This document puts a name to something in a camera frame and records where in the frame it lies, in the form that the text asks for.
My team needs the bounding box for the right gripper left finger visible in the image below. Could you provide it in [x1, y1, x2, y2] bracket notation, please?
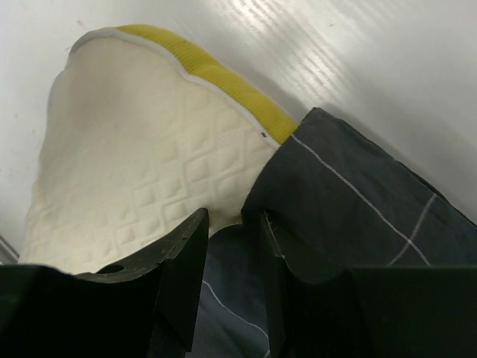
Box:
[1, 208, 209, 357]

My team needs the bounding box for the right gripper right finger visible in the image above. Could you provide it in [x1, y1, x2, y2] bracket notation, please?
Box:
[260, 213, 476, 357]

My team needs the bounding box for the dark grey plaid pillowcase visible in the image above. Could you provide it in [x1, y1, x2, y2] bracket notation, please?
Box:
[192, 108, 476, 357]

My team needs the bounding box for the cream yellow pillow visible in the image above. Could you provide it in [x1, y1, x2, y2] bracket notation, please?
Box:
[19, 25, 297, 274]

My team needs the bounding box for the aluminium rail right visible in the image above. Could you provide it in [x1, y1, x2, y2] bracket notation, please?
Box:
[0, 236, 19, 265]

